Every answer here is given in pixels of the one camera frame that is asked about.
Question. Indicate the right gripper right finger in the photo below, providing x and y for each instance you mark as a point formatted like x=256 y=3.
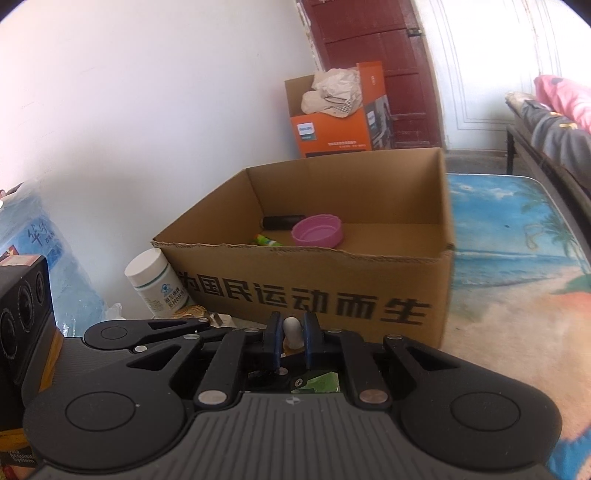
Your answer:
x=347 y=354

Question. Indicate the pink plastic lid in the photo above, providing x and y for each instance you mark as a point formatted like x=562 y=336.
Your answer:
x=322 y=230

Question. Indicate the pink floral quilt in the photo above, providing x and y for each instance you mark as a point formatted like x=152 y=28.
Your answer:
x=565 y=97

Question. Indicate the black tape roll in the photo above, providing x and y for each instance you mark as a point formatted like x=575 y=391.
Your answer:
x=281 y=223

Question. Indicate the beige cloth hat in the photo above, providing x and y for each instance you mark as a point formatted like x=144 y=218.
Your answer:
x=336 y=92

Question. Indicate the beach print table mat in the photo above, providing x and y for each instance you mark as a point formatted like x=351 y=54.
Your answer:
x=521 y=300

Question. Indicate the grey blanket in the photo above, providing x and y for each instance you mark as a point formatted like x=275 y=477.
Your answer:
x=553 y=135

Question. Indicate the dark bed frame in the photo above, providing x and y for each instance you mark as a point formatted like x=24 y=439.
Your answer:
x=570 y=193

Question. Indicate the green dropper bottle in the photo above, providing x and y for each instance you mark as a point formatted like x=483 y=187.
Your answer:
x=308 y=381

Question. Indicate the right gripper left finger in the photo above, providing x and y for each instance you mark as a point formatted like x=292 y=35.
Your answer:
x=246 y=360

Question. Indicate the white power adapter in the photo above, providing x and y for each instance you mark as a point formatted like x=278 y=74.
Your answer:
x=219 y=320

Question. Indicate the white pill bottle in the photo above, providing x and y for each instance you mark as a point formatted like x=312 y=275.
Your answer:
x=155 y=281

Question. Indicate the dark red wooden door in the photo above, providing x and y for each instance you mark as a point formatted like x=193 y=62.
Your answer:
x=383 y=37

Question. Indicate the orange Philips box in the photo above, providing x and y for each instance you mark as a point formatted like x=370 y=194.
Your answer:
x=369 y=128

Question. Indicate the brown cardboard box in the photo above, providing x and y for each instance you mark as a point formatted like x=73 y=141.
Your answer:
x=391 y=273

